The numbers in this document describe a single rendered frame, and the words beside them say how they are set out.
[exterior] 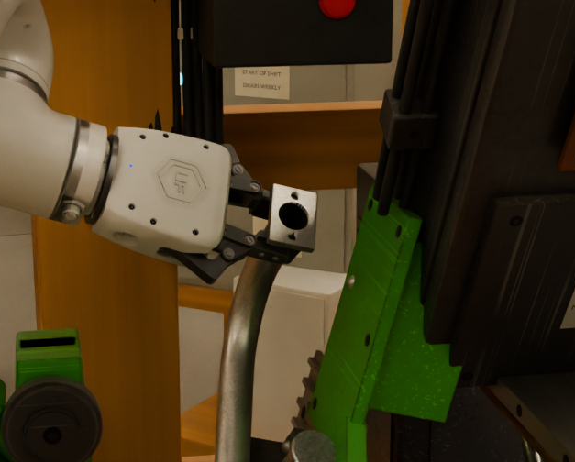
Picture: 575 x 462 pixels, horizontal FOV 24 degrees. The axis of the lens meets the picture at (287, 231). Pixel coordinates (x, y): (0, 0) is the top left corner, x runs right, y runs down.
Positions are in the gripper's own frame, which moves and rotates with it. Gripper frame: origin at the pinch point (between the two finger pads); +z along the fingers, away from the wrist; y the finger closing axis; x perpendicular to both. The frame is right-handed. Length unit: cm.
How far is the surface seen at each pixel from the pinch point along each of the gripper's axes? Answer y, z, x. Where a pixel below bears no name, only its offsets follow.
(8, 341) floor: 137, 24, 325
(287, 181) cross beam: 22.1, 9.6, 24.6
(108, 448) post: -6.3, -2.1, 40.3
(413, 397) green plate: -14.1, 11.5, -3.4
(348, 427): -17.4, 6.6, -2.2
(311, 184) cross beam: 22.3, 12.3, 24.2
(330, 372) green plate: -10.4, 7.0, 3.0
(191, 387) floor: 112, 74, 273
